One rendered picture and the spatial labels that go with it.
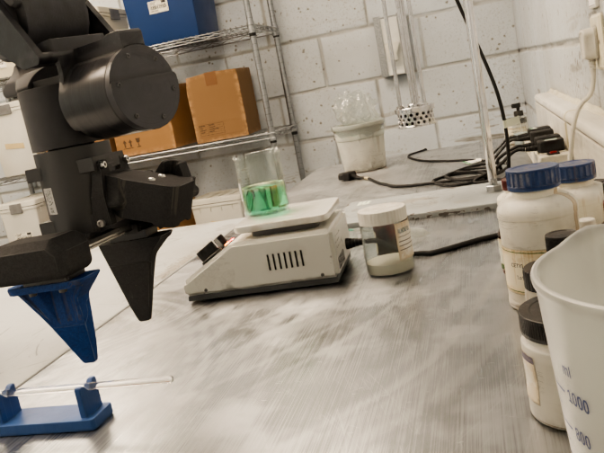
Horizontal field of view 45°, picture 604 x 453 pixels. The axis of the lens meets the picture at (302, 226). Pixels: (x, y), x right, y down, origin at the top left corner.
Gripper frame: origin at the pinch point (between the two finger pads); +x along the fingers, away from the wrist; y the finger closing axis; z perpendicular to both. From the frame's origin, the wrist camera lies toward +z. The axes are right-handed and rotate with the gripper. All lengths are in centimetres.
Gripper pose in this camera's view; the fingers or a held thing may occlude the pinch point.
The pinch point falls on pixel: (110, 298)
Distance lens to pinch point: 59.5
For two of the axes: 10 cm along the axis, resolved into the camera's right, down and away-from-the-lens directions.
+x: 2.0, 9.7, 1.7
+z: 9.5, -1.5, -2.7
